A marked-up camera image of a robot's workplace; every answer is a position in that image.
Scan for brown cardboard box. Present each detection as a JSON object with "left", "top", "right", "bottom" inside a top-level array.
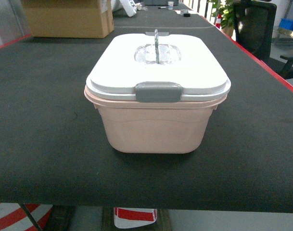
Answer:
[{"left": 21, "top": 0, "right": 114, "bottom": 39}]

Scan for black chair at right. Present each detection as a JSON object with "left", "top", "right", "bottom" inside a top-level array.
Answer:
[{"left": 232, "top": 0, "right": 293, "bottom": 79}]

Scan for red white cone left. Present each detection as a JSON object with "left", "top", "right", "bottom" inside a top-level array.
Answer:
[{"left": 0, "top": 203, "right": 52, "bottom": 231}]

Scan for pink plastic storage box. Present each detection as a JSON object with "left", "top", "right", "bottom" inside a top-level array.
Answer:
[{"left": 84, "top": 88, "right": 226, "bottom": 154}]

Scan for red white cone under table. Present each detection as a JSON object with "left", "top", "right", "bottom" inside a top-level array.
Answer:
[{"left": 114, "top": 207, "right": 158, "bottom": 229}]

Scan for white paper cup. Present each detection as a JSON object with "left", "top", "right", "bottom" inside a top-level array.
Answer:
[{"left": 167, "top": 1, "right": 174, "bottom": 10}]

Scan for white lid with grey handle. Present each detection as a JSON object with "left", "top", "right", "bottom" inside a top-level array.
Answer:
[{"left": 85, "top": 34, "right": 231, "bottom": 103}]

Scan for blue bin far background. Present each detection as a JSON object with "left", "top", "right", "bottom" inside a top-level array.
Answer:
[{"left": 279, "top": 18, "right": 293, "bottom": 31}]

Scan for green potted plant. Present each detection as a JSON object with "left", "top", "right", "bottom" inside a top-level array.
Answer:
[{"left": 207, "top": 0, "right": 234, "bottom": 37}]

